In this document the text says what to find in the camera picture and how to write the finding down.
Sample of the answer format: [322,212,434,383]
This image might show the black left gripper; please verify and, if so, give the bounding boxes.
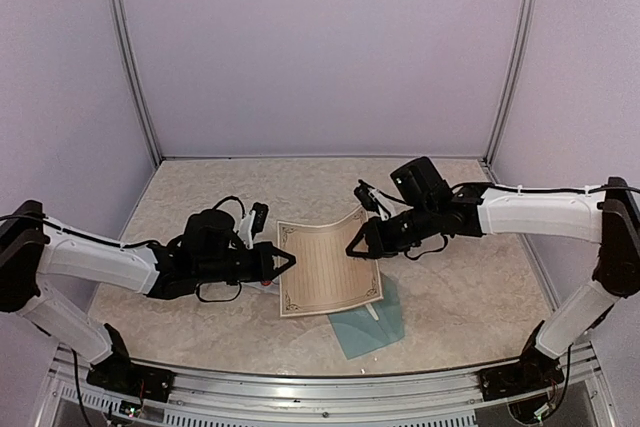
[195,241,296,284]

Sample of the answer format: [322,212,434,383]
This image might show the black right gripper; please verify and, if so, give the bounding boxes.
[345,200,439,258]

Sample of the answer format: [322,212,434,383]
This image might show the beige ornate letter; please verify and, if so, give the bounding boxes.
[277,207,384,318]

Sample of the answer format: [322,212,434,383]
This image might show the beige lined letter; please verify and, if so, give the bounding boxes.
[365,303,380,322]

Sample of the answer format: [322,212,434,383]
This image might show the teal paper envelope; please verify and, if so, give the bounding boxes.
[328,275,405,360]

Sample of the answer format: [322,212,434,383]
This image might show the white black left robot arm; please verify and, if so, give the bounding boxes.
[1,200,296,392]

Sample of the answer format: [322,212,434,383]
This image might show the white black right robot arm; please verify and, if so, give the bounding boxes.
[345,157,639,391]

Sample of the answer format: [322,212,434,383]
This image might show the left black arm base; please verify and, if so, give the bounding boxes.
[87,361,175,403]

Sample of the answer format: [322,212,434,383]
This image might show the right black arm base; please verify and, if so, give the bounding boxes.
[477,362,565,402]

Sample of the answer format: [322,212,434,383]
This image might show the white sticker sheet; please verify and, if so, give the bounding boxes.
[259,281,279,295]

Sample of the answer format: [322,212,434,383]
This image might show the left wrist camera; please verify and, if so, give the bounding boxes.
[250,202,269,236]

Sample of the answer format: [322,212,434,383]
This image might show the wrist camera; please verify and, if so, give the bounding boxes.
[354,179,379,212]
[250,202,269,236]

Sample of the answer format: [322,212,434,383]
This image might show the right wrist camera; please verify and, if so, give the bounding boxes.
[354,179,379,212]

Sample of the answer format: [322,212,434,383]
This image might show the aluminium front rail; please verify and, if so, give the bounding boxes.
[30,345,616,426]

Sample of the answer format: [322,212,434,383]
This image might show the left aluminium frame post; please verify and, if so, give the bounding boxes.
[108,0,164,169]

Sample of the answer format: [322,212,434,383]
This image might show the aluminium frame post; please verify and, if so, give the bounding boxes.
[108,0,164,169]
[483,0,536,170]

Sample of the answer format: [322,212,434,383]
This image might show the right aluminium frame post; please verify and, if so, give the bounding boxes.
[483,0,536,170]

